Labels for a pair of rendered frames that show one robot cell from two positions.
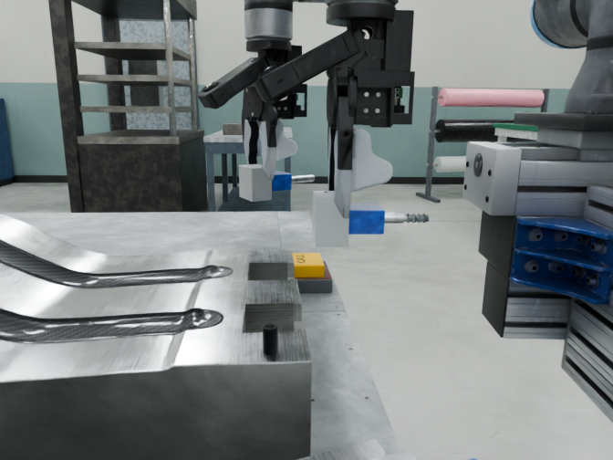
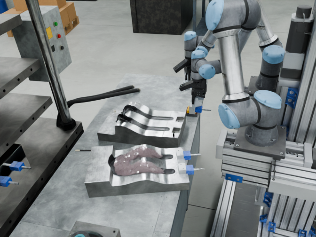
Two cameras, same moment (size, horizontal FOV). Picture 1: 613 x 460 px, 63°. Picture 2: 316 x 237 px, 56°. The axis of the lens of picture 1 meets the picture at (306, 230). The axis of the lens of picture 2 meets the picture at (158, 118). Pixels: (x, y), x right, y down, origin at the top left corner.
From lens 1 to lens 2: 1.37 m
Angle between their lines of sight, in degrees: 29
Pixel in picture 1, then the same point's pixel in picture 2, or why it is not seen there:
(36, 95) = not seen: outside the picture
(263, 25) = (187, 54)
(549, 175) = not seen: hidden behind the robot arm
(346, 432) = (185, 145)
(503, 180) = not seen: hidden behind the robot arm
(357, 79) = (195, 90)
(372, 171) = (198, 104)
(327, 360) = (188, 133)
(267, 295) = (177, 125)
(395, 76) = (201, 90)
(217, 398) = (167, 140)
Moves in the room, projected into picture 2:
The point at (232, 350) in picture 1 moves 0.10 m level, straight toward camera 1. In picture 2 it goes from (169, 135) to (167, 146)
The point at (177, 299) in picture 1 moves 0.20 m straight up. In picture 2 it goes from (164, 124) to (162, 96)
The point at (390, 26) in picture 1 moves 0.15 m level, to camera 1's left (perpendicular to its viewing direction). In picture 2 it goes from (201, 81) to (176, 79)
